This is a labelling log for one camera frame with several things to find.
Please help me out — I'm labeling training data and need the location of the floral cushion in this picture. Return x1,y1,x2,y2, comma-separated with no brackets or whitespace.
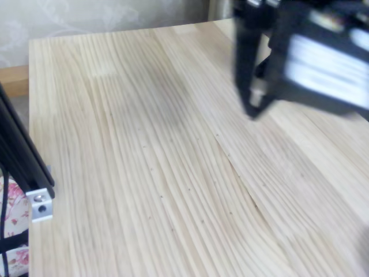
0,169,31,277

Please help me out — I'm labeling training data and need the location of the light wooden rail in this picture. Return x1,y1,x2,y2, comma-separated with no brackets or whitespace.
0,65,29,98

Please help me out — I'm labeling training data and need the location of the black strap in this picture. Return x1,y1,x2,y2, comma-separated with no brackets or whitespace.
0,233,29,252

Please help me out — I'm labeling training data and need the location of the grey striped block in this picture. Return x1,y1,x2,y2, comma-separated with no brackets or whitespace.
269,5,369,116

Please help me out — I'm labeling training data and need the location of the black hanging cable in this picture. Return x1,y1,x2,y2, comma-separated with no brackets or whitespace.
0,170,10,277

